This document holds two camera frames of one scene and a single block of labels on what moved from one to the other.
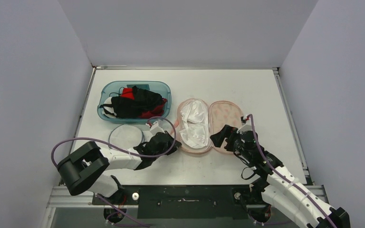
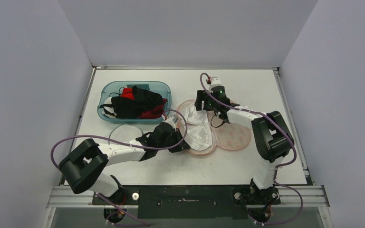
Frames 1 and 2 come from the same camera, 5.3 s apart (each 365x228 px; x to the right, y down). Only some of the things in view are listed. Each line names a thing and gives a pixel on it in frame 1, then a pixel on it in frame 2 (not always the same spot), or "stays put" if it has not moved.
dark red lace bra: x=158 y=111 stays put
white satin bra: x=194 y=127 stays put
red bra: x=128 y=92 stays put
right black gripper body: x=227 y=138 to x=206 y=100
